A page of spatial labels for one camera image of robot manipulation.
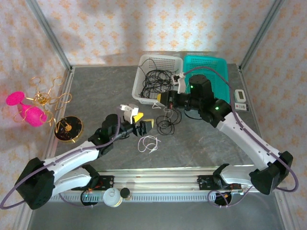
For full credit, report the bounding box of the thin white cable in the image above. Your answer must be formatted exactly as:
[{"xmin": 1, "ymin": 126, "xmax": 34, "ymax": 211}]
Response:
[
  {"xmin": 138, "ymin": 135, "xmax": 161, "ymax": 154},
  {"xmin": 151, "ymin": 100, "xmax": 175, "ymax": 119}
]

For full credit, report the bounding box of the teal plastic basket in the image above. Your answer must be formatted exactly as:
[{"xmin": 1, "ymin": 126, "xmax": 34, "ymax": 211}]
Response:
[{"xmin": 182, "ymin": 55, "xmax": 231, "ymax": 108}]

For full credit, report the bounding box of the white plastic basket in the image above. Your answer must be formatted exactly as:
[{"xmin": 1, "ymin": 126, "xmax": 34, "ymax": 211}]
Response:
[{"xmin": 131, "ymin": 54, "xmax": 184, "ymax": 107}]

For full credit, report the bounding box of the black round gold-rimmed base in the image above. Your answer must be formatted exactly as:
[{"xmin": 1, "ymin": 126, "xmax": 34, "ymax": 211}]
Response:
[{"xmin": 54, "ymin": 115, "xmax": 84, "ymax": 144}]

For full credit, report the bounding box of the small white red card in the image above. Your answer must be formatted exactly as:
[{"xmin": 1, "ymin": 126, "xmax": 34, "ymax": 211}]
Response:
[{"xmin": 234, "ymin": 102, "xmax": 250, "ymax": 112}]

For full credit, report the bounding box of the black round cap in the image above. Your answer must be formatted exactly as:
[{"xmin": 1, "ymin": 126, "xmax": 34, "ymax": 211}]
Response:
[{"xmin": 119, "ymin": 188, "xmax": 131, "ymax": 201}]

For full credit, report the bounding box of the white round jar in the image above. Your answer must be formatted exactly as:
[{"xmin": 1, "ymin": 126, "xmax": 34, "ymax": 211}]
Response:
[{"xmin": 103, "ymin": 188, "xmax": 123, "ymax": 208}]

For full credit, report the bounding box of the pink goblet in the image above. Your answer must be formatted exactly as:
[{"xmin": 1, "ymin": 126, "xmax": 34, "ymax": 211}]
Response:
[{"xmin": 6, "ymin": 91, "xmax": 48, "ymax": 127}]

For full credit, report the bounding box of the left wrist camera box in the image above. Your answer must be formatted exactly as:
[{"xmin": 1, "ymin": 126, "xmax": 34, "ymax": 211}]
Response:
[{"xmin": 119, "ymin": 103, "xmax": 140, "ymax": 125}]

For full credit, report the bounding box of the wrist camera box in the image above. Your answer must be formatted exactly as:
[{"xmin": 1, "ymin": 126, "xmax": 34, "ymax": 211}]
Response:
[
  {"xmin": 172, "ymin": 71, "xmax": 187, "ymax": 94},
  {"xmin": 119, "ymin": 103, "xmax": 140, "ymax": 125}
]

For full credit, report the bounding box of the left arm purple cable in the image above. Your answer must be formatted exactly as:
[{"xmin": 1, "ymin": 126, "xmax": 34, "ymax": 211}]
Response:
[{"xmin": 0, "ymin": 112, "xmax": 122, "ymax": 209}]

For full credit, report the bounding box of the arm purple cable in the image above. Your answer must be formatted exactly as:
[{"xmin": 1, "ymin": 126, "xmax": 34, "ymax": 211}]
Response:
[
  {"xmin": 183, "ymin": 66, "xmax": 299, "ymax": 209},
  {"xmin": 0, "ymin": 112, "xmax": 122, "ymax": 209}
]

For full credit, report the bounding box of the black cable bundle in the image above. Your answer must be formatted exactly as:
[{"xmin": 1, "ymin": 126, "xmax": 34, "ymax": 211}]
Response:
[{"xmin": 139, "ymin": 69, "xmax": 178, "ymax": 100}]

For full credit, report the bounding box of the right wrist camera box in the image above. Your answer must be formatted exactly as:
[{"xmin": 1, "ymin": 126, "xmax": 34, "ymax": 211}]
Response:
[{"xmin": 172, "ymin": 71, "xmax": 187, "ymax": 94}]

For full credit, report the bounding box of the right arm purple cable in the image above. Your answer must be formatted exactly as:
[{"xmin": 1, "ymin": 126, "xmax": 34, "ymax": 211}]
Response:
[{"xmin": 183, "ymin": 66, "xmax": 299, "ymax": 209}]

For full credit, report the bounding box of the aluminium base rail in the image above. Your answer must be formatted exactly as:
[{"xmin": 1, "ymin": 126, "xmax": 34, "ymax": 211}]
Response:
[{"xmin": 25, "ymin": 166, "xmax": 287, "ymax": 194}]

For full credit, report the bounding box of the gold wire sculpture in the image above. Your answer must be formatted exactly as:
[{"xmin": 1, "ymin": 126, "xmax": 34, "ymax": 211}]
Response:
[{"xmin": 13, "ymin": 76, "xmax": 72, "ymax": 132}]

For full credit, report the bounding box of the grey slotted cable duct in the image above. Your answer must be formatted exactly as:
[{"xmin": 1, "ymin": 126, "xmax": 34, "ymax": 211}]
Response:
[{"xmin": 35, "ymin": 193, "xmax": 244, "ymax": 203}]

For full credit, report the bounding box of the aluminium frame post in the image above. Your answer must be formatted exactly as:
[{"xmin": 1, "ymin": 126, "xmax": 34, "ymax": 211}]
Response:
[
  {"xmin": 239, "ymin": 0, "xmax": 286, "ymax": 72},
  {"xmin": 25, "ymin": 0, "xmax": 74, "ymax": 72}
]

